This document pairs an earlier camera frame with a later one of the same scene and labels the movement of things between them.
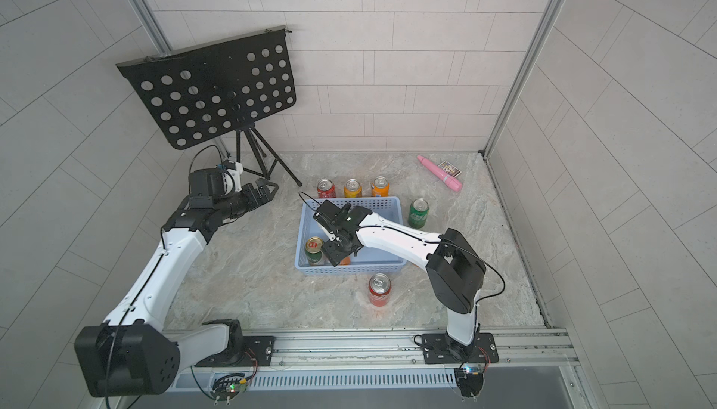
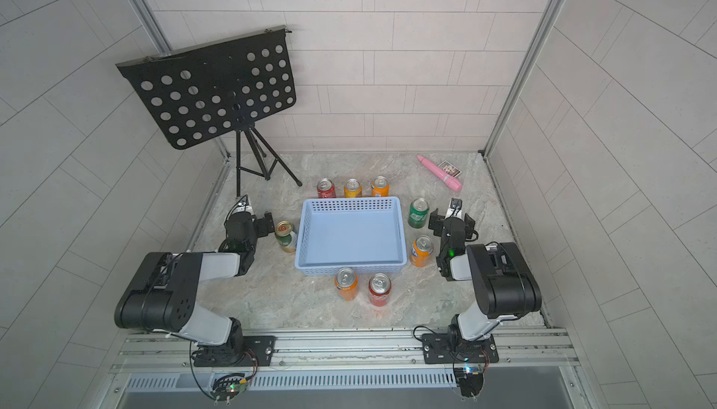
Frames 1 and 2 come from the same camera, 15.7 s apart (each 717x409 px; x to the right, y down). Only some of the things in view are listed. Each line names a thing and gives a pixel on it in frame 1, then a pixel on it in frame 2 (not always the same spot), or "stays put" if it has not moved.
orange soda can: [353, 189] stays put
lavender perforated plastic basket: [371, 258] stays put
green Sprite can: [417, 213] stays put
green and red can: [314, 250] to [286, 236]
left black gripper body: [246, 201] to [260, 230]
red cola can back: [326, 189] stays put
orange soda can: [380, 187] stays put
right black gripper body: [337, 249] to [442, 230]
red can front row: [379, 287] stays put
